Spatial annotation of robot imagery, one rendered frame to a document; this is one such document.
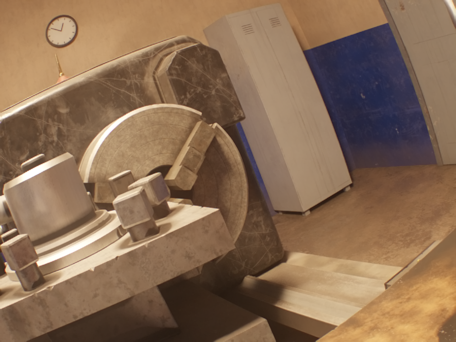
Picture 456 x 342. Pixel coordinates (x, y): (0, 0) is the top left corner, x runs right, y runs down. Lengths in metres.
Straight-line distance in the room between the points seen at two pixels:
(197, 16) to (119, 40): 0.81
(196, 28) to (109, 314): 4.47
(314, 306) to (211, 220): 0.54
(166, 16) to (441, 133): 2.71
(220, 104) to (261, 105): 3.34
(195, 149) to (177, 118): 0.05
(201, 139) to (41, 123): 0.32
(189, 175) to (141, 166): 0.07
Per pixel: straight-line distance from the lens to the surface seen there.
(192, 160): 0.70
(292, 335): 0.95
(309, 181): 4.39
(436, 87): 4.09
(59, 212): 0.30
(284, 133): 4.29
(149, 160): 0.71
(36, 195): 0.30
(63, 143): 0.89
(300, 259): 1.04
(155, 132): 0.71
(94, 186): 0.69
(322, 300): 0.78
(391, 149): 4.85
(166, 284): 0.40
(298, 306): 0.82
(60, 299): 0.25
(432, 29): 3.93
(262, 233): 1.01
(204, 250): 0.26
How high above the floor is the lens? 1.19
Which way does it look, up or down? 8 degrees down
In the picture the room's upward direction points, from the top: 22 degrees counter-clockwise
